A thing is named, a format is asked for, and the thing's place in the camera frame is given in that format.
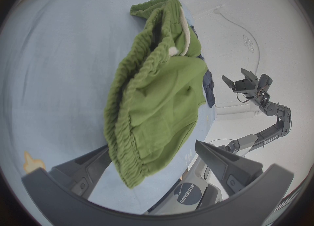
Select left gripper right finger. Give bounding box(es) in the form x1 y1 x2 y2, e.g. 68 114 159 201
195 140 263 199

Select green shorts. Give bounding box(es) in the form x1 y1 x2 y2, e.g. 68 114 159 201
103 0 208 190

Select dark blue garment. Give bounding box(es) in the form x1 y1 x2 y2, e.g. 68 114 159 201
190 25 216 108

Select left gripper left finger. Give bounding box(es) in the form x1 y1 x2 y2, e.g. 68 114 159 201
50 145 113 199

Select bed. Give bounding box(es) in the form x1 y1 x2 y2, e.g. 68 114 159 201
1 0 312 215

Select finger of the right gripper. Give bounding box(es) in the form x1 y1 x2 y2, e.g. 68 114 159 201
241 68 258 81
222 75 234 88

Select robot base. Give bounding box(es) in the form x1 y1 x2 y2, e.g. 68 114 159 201
147 157 230 217

